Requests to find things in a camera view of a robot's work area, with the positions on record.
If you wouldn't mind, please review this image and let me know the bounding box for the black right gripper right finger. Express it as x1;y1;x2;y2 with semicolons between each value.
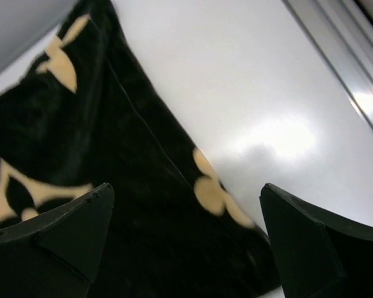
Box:
260;184;373;298

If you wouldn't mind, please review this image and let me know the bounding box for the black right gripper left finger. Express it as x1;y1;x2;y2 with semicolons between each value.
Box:
0;183;114;298

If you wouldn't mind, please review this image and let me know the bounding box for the black pillowcase with beige flowers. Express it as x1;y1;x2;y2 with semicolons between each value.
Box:
0;1;280;297

